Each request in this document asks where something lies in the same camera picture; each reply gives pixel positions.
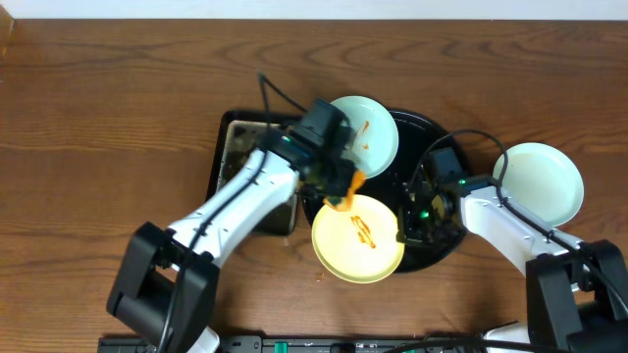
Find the black round serving tray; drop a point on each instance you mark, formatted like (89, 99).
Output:
(416, 134)

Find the black rectangular wash tray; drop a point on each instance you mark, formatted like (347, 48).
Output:
(239, 132)

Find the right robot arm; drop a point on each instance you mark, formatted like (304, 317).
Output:
(576, 291)

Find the light blue plate top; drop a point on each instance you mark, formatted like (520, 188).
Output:
(374, 140)

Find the light blue plate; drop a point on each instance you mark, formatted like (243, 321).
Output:
(544, 181)
(374, 140)

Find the orange green scrub sponge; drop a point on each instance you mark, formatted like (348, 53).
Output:
(344, 203)

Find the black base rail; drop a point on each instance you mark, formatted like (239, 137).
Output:
(257, 344)

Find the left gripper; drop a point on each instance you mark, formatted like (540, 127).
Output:
(340, 179)

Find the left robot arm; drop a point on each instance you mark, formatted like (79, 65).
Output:
(167, 283)

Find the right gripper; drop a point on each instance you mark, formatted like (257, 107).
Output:
(409, 232)

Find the yellow plate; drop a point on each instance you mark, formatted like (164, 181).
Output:
(358, 245)

